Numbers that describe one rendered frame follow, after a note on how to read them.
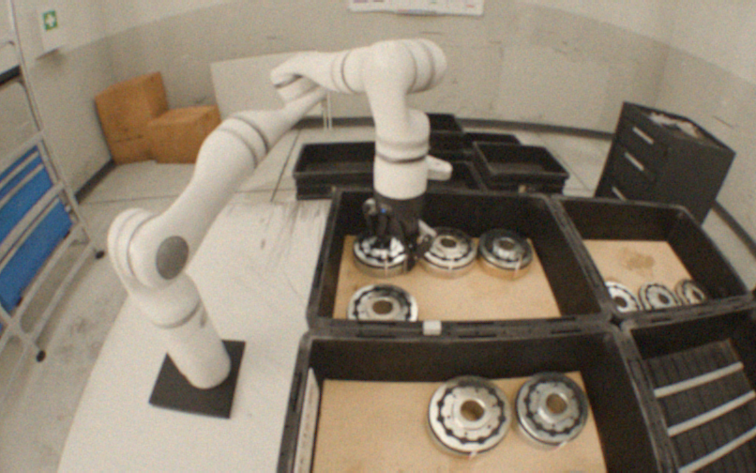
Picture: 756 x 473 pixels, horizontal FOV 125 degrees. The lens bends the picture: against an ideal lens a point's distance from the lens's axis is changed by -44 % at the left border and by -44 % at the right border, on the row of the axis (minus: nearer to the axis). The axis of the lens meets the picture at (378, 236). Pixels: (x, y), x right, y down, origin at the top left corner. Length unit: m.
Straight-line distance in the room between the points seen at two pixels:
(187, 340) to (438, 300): 0.39
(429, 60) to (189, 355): 0.53
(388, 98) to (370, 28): 2.80
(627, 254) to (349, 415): 0.64
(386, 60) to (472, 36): 2.96
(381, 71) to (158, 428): 0.66
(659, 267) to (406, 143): 0.63
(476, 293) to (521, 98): 3.17
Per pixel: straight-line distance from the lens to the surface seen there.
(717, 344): 0.80
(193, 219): 0.46
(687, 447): 0.62
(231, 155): 0.51
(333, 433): 0.45
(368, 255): 0.58
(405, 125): 0.42
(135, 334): 0.83
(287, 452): 0.34
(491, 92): 3.51
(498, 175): 1.46
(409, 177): 0.46
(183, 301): 0.51
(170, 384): 0.69
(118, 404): 0.76
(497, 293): 0.59
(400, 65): 0.39
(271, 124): 0.57
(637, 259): 0.82
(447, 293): 0.57
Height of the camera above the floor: 1.25
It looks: 40 degrees down
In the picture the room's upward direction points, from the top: straight up
